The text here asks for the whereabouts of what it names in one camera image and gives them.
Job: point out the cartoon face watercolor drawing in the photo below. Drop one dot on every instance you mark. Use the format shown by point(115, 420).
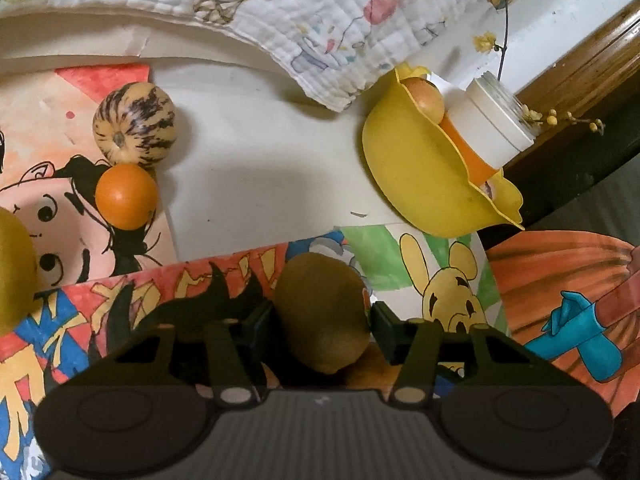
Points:
point(60, 110)

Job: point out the yellow bear drawing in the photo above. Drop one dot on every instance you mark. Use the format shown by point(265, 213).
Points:
point(450, 285)

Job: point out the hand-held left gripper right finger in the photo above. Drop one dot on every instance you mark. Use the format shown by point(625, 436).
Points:
point(385, 327)

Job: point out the colourful orange blue drawing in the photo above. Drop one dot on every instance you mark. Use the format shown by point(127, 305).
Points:
point(200, 275)

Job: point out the orange plastic cup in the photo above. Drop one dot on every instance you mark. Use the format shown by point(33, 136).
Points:
point(472, 160)

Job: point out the white plastic jar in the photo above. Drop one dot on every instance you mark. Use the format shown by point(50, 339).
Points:
point(492, 125)

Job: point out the yellow plastic bowl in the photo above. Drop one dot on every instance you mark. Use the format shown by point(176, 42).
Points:
point(415, 170)

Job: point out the white printed bear blanket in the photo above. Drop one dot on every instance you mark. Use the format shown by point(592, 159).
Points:
point(300, 10)

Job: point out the brown wooden furniture frame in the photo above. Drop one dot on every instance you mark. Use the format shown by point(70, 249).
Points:
point(600, 60)

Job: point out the twig with yellow berries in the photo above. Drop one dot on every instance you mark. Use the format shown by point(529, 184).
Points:
point(551, 120)

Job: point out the white paper sheet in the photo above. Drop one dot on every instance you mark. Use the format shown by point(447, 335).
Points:
point(250, 160)

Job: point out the orange drawing with blue glove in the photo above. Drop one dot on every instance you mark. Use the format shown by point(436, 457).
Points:
point(550, 270)

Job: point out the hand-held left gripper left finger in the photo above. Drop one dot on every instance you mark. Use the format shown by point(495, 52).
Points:
point(257, 326)

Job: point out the striped pepino melon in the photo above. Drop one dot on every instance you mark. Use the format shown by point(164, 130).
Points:
point(132, 120)

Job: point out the yellow-green round fruit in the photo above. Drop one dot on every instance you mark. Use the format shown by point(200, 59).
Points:
point(15, 270)

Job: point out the brown kiwi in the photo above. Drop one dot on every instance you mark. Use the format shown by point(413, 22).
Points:
point(322, 310)

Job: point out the small brown round fruit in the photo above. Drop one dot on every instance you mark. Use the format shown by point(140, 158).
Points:
point(425, 97)

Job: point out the orange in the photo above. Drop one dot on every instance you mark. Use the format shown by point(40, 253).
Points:
point(126, 196)

